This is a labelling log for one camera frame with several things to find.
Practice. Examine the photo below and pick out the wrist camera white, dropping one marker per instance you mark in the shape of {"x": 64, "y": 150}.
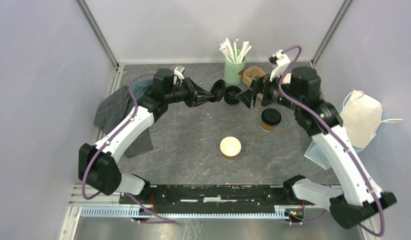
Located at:
{"x": 178, "y": 75}
{"x": 280, "y": 61}

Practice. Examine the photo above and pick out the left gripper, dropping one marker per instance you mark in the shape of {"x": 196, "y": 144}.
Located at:
{"x": 194, "y": 90}

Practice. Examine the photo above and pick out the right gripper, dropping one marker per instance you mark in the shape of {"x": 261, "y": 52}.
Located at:
{"x": 263, "y": 85}

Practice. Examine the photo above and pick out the left aluminium frame post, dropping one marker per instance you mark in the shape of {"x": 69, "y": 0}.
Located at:
{"x": 87, "y": 13}

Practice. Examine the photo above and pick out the light blue paper bag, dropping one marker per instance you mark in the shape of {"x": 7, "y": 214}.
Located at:
{"x": 362, "y": 115}

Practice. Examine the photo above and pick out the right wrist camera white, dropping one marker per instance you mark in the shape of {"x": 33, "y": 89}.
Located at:
{"x": 280, "y": 61}

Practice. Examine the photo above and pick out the grey checked cloth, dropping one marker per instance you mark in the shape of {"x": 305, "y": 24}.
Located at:
{"x": 112, "y": 111}

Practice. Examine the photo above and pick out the stack of black lids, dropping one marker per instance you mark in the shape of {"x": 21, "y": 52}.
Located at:
{"x": 230, "y": 95}

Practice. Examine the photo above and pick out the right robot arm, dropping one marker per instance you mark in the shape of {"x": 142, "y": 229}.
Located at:
{"x": 359, "y": 196}

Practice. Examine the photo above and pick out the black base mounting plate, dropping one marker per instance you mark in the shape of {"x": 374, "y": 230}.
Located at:
{"x": 218, "y": 198}

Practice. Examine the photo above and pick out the cardboard cup carrier tray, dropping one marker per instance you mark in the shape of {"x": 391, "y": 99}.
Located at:
{"x": 252, "y": 73}

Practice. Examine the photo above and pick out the right aluminium frame post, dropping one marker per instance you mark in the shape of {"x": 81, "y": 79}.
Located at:
{"x": 342, "y": 11}

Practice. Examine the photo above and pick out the green straw holder cup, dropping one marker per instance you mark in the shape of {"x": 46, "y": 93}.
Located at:
{"x": 232, "y": 71}

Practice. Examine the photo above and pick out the brown paper coffee cup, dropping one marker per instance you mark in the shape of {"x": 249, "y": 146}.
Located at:
{"x": 267, "y": 125}

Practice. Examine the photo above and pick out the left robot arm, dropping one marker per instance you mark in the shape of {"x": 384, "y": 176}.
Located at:
{"x": 98, "y": 163}

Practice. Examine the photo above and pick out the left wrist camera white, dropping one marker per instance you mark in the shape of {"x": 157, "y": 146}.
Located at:
{"x": 178, "y": 75}

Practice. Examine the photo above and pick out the blue cloth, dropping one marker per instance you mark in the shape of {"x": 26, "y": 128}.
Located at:
{"x": 141, "y": 87}

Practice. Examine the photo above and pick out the stack of paper cups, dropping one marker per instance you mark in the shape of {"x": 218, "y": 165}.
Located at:
{"x": 287, "y": 79}

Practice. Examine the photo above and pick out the aluminium frame post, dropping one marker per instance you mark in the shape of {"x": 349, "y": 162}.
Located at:
{"x": 87, "y": 13}
{"x": 342, "y": 11}

